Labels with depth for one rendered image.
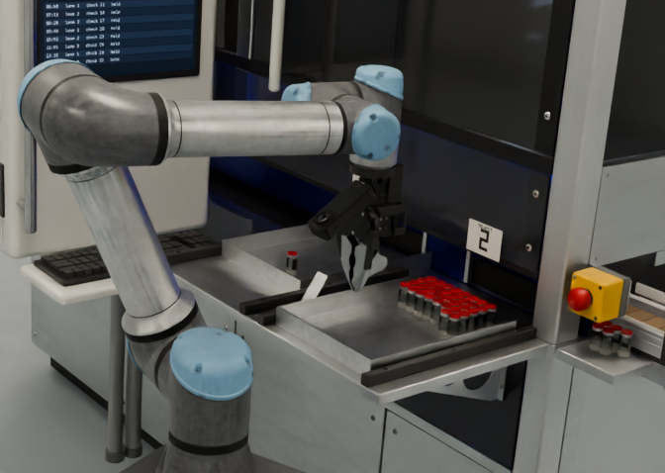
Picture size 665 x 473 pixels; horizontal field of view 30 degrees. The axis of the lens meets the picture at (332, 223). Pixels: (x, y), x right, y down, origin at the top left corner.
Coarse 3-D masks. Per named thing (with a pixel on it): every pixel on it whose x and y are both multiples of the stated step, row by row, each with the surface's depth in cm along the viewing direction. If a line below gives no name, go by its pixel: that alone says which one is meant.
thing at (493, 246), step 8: (472, 224) 231; (480, 224) 230; (472, 232) 232; (480, 232) 230; (496, 232) 227; (472, 240) 232; (496, 240) 227; (472, 248) 232; (488, 248) 229; (496, 248) 227; (488, 256) 229; (496, 256) 228
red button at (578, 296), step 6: (576, 288) 210; (582, 288) 210; (570, 294) 211; (576, 294) 210; (582, 294) 209; (588, 294) 210; (570, 300) 211; (576, 300) 210; (582, 300) 209; (588, 300) 209; (570, 306) 211; (576, 306) 210; (582, 306) 209; (588, 306) 210
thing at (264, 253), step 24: (240, 240) 254; (264, 240) 258; (288, 240) 262; (312, 240) 264; (240, 264) 247; (264, 264) 240; (312, 264) 250; (336, 264) 251; (408, 264) 249; (288, 288) 235
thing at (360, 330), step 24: (384, 288) 235; (288, 312) 217; (312, 312) 225; (336, 312) 227; (360, 312) 228; (384, 312) 229; (408, 312) 230; (312, 336) 212; (336, 336) 217; (360, 336) 217; (384, 336) 218; (408, 336) 219; (432, 336) 220; (456, 336) 212; (480, 336) 216; (360, 360) 203; (384, 360) 202
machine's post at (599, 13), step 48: (576, 0) 205; (624, 0) 204; (576, 48) 206; (576, 96) 208; (576, 144) 209; (576, 192) 211; (576, 240) 215; (576, 336) 223; (528, 384) 226; (528, 432) 228
